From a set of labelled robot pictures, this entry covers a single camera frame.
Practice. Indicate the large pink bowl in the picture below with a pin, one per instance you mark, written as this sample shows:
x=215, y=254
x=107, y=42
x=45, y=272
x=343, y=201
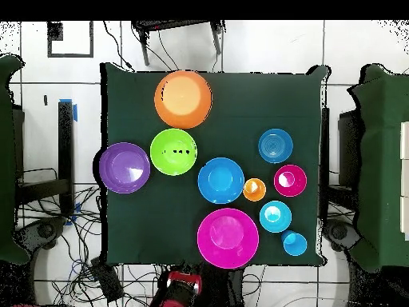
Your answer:
x=227, y=238

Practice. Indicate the large orange bowl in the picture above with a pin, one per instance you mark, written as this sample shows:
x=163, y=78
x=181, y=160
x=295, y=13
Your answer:
x=182, y=99

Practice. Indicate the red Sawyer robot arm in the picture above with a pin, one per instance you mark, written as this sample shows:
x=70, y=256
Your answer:
x=177, y=295

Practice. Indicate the black floor box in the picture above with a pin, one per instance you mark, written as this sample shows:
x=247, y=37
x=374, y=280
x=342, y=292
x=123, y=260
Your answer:
x=107, y=281

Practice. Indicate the small ribbed cyan bowl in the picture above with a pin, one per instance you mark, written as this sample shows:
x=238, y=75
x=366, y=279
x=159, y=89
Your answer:
x=278, y=220

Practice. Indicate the orange cup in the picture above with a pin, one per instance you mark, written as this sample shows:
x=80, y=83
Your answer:
x=254, y=192

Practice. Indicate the green bowl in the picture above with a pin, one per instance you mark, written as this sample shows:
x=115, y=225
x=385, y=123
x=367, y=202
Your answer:
x=173, y=163

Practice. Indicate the blue cup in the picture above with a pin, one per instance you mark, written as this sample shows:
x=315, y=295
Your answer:
x=295, y=244

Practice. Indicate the purple bowl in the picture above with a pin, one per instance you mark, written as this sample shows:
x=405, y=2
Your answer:
x=121, y=168

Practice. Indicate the small crimson bowl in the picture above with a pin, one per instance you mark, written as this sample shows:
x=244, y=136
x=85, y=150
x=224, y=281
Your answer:
x=295, y=185

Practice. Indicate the translucent blue bowl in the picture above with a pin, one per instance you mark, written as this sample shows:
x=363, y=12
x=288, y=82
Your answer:
x=275, y=145

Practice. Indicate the black bench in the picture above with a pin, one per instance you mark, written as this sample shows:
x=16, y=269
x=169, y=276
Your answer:
x=65, y=144
x=350, y=144

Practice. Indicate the dark green tablecloth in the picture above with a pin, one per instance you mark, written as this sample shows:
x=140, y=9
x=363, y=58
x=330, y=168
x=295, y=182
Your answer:
x=239, y=102

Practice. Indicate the blue tape strip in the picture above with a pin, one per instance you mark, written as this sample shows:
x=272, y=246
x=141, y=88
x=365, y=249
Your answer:
x=75, y=112

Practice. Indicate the green clothed side table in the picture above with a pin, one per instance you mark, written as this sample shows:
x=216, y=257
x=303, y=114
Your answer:
x=383, y=160
x=6, y=160

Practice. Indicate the black stool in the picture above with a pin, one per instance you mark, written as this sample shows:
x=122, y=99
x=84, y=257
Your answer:
x=175, y=25

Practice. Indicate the white drawer unit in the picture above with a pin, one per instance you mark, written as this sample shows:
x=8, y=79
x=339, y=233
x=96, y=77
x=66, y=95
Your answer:
x=405, y=144

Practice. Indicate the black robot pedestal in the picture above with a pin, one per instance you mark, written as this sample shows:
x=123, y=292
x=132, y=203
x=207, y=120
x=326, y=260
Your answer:
x=220, y=287

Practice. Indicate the black square frame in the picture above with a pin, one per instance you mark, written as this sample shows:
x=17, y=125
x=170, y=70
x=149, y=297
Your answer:
x=70, y=55

